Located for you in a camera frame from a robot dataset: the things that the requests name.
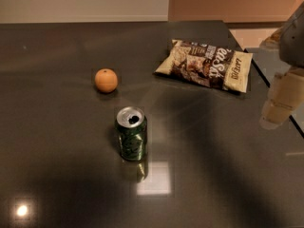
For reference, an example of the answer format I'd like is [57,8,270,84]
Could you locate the green soda can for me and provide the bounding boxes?
[115,106,147,162]

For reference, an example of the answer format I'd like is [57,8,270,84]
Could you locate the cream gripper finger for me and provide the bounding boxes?
[259,28,282,50]
[259,66,304,130]

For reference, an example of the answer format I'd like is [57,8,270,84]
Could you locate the orange fruit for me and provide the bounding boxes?
[94,68,118,93]

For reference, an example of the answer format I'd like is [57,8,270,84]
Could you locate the brown chip bag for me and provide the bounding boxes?
[156,40,253,93]

